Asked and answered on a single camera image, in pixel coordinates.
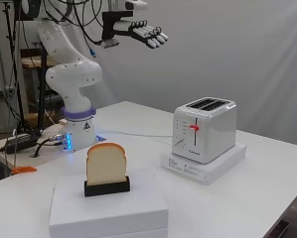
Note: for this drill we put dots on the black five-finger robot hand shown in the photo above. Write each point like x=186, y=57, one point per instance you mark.
x=144, y=33

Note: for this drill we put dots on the toast bread slice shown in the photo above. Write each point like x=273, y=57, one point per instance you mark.
x=105, y=165

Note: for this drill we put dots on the white seven-joint robot arm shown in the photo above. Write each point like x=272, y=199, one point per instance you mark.
x=72, y=76

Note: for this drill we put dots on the white hanging sheet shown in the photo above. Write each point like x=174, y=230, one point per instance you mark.
x=221, y=49

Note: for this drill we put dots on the wooden bench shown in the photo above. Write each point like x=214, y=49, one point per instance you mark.
x=32, y=62

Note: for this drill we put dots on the steel toaster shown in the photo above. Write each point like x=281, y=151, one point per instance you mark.
x=207, y=132

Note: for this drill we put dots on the black stand pole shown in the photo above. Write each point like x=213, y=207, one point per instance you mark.
x=16, y=82

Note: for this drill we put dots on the white flat box with print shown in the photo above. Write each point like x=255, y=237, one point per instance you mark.
x=204, y=172

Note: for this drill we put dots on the black block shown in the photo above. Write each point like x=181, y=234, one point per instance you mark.
x=106, y=190

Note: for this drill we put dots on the black power box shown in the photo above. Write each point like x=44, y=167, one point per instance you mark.
x=20, y=142

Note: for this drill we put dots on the orange clamp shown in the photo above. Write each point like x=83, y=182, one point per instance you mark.
x=24, y=170

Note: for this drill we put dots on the dark red-black box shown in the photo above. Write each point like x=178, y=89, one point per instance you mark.
x=277, y=229

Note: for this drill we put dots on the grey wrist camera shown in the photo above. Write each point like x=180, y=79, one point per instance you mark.
x=110, y=43

